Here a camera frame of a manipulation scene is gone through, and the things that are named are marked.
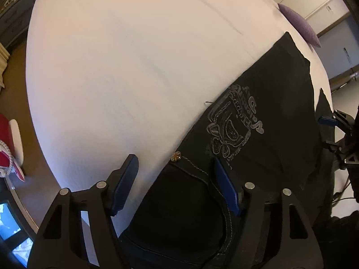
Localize beige curtain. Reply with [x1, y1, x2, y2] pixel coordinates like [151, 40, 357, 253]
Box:
[0, 43, 10, 89]

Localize white bed mattress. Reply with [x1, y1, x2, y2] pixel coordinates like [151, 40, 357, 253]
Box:
[25, 0, 334, 267]

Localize dark grey nightstand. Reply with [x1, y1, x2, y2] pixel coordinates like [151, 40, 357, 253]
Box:
[0, 0, 35, 48]

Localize purple cushion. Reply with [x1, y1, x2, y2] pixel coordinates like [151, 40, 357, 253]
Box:
[278, 4, 321, 47]

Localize black framed glass door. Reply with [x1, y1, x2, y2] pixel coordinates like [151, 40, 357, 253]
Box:
[1, 178, 36, 268]

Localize black denim pants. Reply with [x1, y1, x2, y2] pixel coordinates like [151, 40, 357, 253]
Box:
[119, 33, 333, 268]

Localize red and white shoe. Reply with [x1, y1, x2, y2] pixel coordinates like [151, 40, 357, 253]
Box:
[0, 114, 25, 182]

